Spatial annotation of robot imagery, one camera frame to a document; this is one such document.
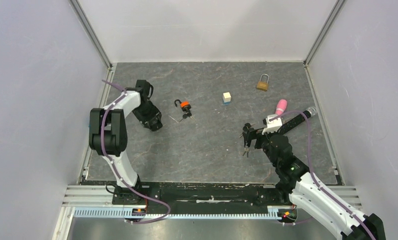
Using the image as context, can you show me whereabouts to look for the small silver keys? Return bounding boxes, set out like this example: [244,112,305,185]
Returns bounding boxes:
[242,146,250,158]

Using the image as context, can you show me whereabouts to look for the pink toy microphone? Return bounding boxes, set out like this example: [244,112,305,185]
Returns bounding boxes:
[275,99,288,116]

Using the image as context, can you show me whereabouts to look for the black key bunch small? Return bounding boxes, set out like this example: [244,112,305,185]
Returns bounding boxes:
[178,112,196,123]

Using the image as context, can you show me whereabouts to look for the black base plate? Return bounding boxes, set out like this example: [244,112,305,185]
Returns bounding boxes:
[105,182,298,218]

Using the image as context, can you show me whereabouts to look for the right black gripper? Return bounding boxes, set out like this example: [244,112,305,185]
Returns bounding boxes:
[242,127,279,168]

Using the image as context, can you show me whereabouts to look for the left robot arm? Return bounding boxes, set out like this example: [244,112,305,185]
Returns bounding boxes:
[89,79,163,204]

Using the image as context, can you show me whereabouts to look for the black key bunch large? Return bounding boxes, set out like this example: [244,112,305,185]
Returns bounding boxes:
[239,123,255,138]

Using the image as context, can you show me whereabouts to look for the black toy microphone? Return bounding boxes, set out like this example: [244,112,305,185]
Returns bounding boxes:
[278,107,318,135]

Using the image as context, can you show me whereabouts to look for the orange black padlock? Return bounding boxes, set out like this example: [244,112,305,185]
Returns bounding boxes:
[174,99,191,112]

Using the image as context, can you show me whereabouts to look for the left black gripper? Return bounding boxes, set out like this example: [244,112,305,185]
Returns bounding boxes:
[132,99,162,129]

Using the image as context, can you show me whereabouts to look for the white blue cube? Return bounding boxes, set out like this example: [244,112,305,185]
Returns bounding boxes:
[222,92,232,105]

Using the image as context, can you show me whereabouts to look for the brass padlock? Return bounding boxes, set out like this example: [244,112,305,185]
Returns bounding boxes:
[256,73,270,92]

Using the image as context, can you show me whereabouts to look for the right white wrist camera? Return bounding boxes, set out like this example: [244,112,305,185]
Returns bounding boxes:
[261,114,283,135]

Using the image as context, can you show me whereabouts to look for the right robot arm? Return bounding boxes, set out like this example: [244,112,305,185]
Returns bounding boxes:
[242,123,386,240]

